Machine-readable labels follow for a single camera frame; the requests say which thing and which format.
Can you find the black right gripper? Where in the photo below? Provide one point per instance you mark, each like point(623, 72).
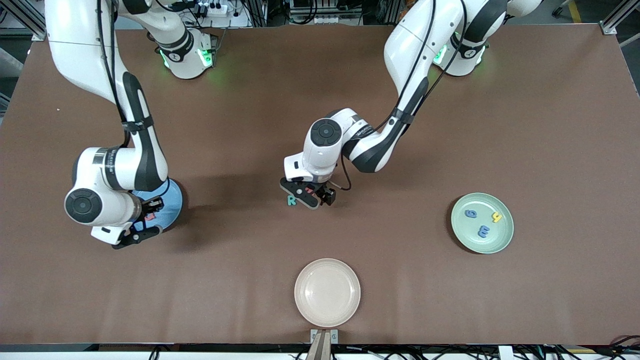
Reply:
point(151, 205)

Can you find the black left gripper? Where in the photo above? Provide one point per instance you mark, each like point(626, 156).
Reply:
point(327, 194)

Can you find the blue foam letter g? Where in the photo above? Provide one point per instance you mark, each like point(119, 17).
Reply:
point(470, 215)

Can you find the blue foam letter m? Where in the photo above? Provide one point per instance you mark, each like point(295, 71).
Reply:
point(484, 232)

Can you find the yellow foam letter h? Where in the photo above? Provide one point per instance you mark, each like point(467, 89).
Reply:
point(496, 217)

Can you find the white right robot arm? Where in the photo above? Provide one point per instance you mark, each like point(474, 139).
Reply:
point(75, 50)

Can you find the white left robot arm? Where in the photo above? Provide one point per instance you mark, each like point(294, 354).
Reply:
point(320, 150)

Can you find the blue plate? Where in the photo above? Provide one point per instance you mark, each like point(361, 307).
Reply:
point(170, 210)

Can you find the beige plate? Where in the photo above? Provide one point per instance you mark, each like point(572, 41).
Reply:
point(327, 292)

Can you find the green plate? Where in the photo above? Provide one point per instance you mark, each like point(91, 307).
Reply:
point(482, 240)

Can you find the white power strip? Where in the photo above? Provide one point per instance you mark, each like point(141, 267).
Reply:
point(217, 10)

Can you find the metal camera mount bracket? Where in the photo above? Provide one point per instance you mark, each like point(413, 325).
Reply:
point(324, 345)

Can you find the aluminium frame profile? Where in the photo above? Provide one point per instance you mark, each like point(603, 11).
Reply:
point(614, 22)
point(30, 22)

